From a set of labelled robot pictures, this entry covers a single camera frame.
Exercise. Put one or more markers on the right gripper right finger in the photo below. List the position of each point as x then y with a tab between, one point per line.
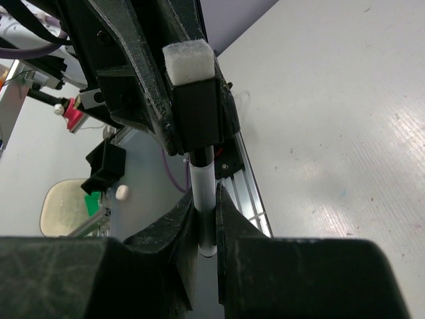
264	277

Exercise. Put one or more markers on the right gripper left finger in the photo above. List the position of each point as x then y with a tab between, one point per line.
151	274

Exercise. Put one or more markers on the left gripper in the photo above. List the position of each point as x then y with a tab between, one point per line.
124	84

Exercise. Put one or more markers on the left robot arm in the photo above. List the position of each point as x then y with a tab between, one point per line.
34	31

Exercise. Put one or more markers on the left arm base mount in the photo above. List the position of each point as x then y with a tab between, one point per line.
107	166

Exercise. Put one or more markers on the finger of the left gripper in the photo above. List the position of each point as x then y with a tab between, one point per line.
178	21

